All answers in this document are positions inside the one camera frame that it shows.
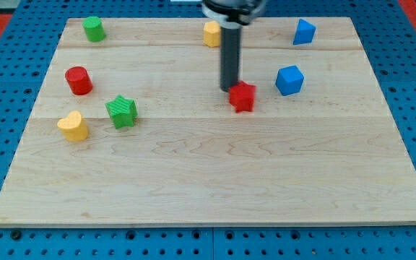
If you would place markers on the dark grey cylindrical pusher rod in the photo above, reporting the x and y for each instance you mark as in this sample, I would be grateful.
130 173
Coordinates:
230 49

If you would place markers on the green cylinder block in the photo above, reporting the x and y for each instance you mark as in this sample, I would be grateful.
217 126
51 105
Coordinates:
93 29

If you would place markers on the red star block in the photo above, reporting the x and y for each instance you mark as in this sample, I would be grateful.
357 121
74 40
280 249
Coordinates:
242 97

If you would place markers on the red cylinder block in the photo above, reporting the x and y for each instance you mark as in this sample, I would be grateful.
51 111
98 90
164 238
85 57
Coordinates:
78 80

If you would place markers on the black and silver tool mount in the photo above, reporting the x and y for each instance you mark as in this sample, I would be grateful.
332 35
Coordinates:
233 12

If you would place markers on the blue cube block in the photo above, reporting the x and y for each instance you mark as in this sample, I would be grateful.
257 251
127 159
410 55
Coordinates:
289 80

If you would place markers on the blue triangular prism block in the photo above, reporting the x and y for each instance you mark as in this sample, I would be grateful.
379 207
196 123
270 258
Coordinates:
304 32

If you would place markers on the green star block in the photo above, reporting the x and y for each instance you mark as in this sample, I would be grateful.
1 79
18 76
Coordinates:
122 111

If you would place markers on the yellow heart block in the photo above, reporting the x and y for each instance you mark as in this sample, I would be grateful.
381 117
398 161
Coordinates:
73 127

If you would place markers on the yellow hexagon block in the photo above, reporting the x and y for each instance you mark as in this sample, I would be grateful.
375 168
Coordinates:
211 35

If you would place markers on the light wooden board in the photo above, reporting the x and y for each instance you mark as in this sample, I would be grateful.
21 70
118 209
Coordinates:
329 155

